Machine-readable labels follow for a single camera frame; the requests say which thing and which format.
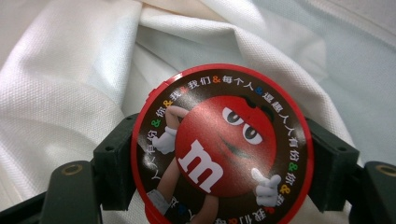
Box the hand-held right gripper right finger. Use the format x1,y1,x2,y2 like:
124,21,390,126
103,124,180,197
305,117,361,213

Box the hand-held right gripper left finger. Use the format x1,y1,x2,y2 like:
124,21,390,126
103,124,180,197
92,112,140,212

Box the white tote bag coloured blobs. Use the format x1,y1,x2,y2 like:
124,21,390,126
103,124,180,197
0,0,396,224

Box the red round candy box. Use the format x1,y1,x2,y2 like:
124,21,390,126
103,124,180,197
130,63,315,224

